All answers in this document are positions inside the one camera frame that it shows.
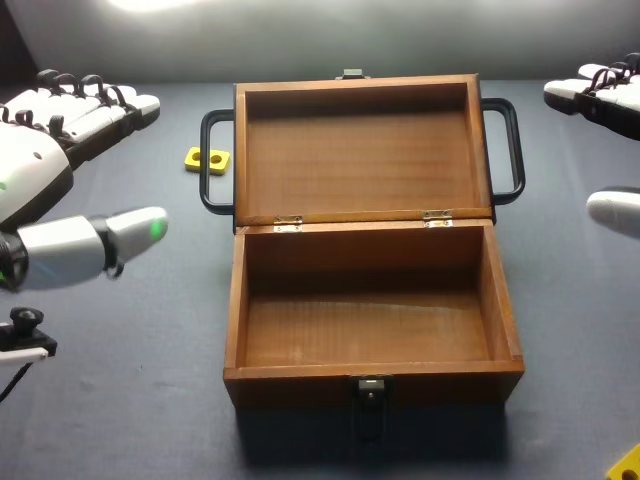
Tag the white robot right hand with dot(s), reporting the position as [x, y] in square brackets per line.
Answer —
[610, 95]

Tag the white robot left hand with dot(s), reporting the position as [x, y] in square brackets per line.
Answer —
[30, 165]

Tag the wooden box base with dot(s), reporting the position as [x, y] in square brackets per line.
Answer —
[360, 330]

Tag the yellow two-hole block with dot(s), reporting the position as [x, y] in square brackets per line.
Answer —
[631, 457]
[212, 170]

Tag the grey table cloth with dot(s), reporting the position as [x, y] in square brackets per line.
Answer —
[125, 350]

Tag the black knob clamp bracket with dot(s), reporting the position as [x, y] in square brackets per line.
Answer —
[22, 320]

